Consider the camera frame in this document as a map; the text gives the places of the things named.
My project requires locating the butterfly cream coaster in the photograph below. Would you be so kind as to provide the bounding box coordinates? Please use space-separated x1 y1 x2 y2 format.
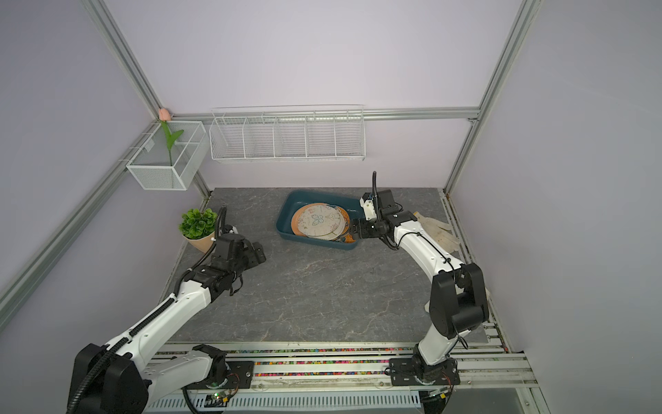
291 203 347 241

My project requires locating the orange round coaster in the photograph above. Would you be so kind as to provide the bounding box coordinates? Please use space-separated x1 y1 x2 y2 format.
291 203 333 237

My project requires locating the teal plastic storage box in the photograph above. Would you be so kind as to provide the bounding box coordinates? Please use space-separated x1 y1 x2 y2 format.
276 190 364 250

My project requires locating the alpaca cream coaster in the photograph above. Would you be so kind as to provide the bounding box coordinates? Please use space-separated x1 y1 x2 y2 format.
312 205 348 241

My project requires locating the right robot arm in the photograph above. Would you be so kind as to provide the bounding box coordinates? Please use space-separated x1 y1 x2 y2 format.
351 172 490 382

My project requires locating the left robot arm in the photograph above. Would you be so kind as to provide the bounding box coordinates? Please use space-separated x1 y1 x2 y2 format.
67 207 266 413

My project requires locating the green potted plant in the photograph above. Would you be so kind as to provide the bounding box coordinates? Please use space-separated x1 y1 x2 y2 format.
179 209 218 253

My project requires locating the white work glove far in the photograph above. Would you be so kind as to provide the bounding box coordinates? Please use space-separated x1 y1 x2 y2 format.
414 211 460 254

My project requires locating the pink artificial tulip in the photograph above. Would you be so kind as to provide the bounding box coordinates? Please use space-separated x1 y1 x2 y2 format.
158 108 184 167

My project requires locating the white mesh wall basket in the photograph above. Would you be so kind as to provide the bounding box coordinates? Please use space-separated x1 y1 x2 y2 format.
127 121 210 191

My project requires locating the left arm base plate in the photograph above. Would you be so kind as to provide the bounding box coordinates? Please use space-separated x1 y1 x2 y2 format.
187 361 255 390

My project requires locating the white wire wall shelf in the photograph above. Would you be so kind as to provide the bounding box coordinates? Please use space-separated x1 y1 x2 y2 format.
210 105 367 162

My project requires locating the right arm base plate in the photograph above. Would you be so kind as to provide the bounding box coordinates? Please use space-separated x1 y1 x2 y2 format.
384 355 460 386

